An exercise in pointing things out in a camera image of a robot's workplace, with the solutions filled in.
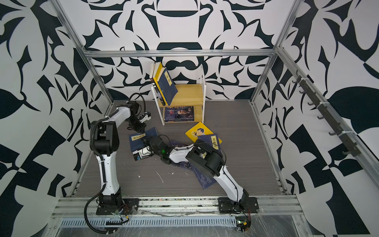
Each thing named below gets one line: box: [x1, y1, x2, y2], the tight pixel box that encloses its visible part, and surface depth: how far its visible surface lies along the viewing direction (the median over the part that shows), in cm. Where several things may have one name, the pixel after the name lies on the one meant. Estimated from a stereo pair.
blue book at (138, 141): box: [128, 126, 159, 152], surface depth 99 cm
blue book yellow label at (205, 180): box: [190, 163, 217, 191], surface depth 83 cm
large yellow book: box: [152, 61, 169, 107], surface depth 81 cm
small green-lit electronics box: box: [235, 216, 252, 233], surface depth 72 cm
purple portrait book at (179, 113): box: [164, 105, 195, 122], surface depth 107 cm
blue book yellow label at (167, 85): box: [157, 67, 179, 106], surface depth 86 cm
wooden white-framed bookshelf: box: [151, 64, 207, 126], surface depth 104 cm
